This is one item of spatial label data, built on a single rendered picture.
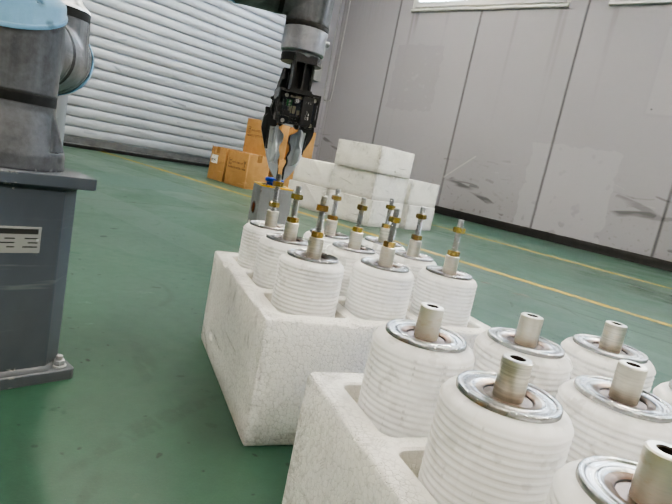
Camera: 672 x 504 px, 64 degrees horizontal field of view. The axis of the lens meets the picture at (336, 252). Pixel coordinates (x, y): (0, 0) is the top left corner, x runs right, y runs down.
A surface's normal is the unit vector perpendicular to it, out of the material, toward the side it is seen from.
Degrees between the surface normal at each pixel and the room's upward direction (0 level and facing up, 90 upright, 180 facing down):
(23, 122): 72
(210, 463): 0
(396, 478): 0
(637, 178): 90
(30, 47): 90
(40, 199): 90
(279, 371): 90
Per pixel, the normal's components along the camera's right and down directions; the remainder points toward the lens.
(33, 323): 0.73, 0.25
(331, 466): -0.91, -0.12
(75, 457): 0.19, -0.97
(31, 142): 0.82, -0.05
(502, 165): -0.66, 0.00
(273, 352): 0.37, 0.23
